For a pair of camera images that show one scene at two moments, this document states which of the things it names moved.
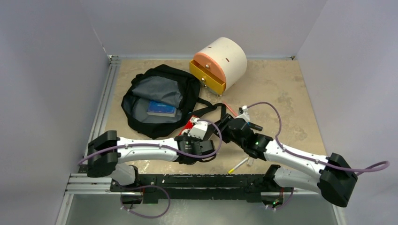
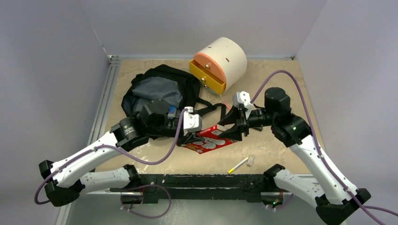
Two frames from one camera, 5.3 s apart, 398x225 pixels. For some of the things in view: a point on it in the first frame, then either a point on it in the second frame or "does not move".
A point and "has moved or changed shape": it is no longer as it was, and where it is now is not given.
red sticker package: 189,124 has moved or changed shape
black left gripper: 195,139 -> 192,137
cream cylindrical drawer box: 225,58 does not move
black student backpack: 162,83 does not move
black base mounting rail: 250,187 does not move
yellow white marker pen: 232,169 does not move
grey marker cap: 250,161 does not move
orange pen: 229,108 does not move
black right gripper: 224,122 -> 235,132
